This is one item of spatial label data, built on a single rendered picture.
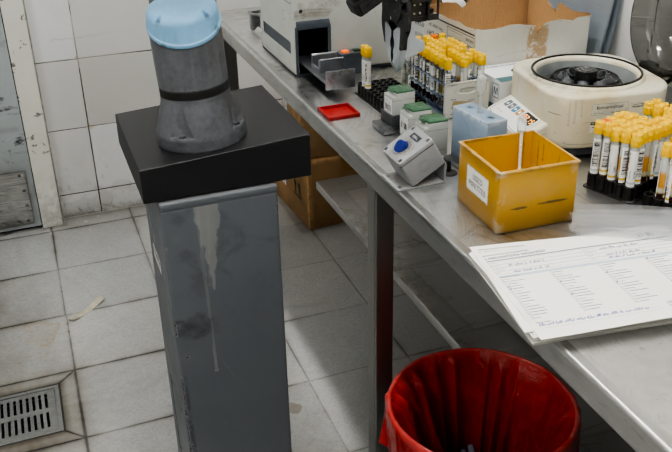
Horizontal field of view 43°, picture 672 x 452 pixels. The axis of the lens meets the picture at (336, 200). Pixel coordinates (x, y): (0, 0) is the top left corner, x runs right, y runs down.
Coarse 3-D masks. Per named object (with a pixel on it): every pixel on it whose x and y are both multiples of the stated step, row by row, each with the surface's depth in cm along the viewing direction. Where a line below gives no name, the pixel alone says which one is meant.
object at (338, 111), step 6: (318, 108) 173; (324, 108) 174; (330, 108) 174; (336, 108) 174; (342, 108) 174; (348, 108) 174; (354, 108) 172; (324, 114) 170; (330, 114) 171; (336, 114) 171; (342, 114) 171; (348, 114) 169; (354, 114) 170; (330, 120) 168
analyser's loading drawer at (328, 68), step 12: (300, 60) 192; (312, 60) 186; (324, 60) 182; (336, 60) 183; (312, 72) 186; (324, 72) 183; (336, 72) 178; (348, 72) 179; (336, 84) 179; (348, 84) 180
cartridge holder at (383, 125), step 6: (384, 114) 163; (390, 114) 161; (372, 120) 164; (378, 120) 164; (384, 120) 163; (390, 120) 161; (396, 120) 160; (378, 126) 162; (384, 126) 161; (390, 126) 161; (396, 126) 161; (384, 132) 160; (390, 132) 161; (396, 132) 161
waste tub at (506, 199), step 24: (480, 144) 132; (504, 144) 134; (528, 144) 135; (552, 144) 130; (480, 168) 126; (504, 168) 136; (528, 168) 121; (552, 168) 123; (576, 168) 124; (480, 192) 127; (504, 192) 122; (528, 192) 123; (552, 192) 125; (480, 216) 128; (504, 216) 124; (528, 216) 125; (552, 216) 126
